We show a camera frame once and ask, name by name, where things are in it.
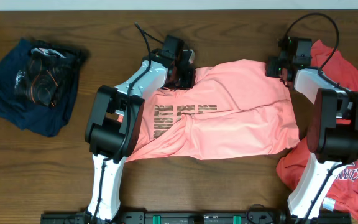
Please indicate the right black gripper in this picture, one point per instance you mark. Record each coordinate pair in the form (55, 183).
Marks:
(272, 61)

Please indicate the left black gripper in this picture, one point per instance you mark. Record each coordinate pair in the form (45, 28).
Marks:
(184, 78)

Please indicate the pink shirt with bronze lettering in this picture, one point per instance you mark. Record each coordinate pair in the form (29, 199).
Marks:
(233, 110)

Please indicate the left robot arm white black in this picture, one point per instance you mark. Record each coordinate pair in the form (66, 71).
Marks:
(114, 124)

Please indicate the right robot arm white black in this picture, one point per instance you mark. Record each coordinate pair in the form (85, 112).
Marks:
(332, 136)

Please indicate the black shirt orange swirl print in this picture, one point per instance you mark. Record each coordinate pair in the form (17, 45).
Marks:
(48, 73)

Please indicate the red shirt with navy lettering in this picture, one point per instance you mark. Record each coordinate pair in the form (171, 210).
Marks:
(344, 190)

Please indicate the navy blue folded shirt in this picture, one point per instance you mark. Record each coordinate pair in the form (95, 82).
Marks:
(24, 113)

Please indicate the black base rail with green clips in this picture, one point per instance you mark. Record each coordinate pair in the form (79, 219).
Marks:
(255, 214)

